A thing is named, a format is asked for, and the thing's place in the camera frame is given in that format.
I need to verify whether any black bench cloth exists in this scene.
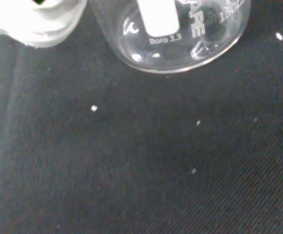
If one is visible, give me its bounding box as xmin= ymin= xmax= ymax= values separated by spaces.
xmin=0 ymin=0 xmax=283 ymax=234

